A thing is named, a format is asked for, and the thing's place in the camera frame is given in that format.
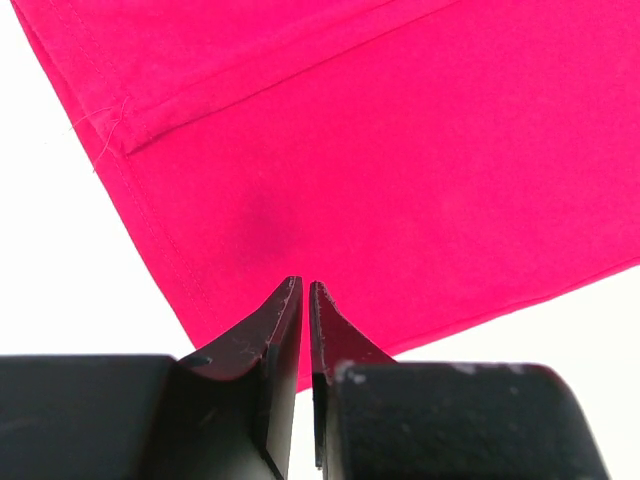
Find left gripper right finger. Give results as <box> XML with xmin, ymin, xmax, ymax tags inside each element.
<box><xmin>309</xmin><ymin>282</ymin><xmax>608</xmax><ymax>479</ymax></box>

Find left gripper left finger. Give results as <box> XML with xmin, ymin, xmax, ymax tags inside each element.
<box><xmin>1</xmin><ymin>277</ymin><xmax>303</xmax><ymax>479</ymax></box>

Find pink t shirt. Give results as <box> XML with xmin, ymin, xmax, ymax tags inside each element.
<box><xmin>9</xmin><ymin>0</ymin><xmax>640</xmax><ymax>395</ymax></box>

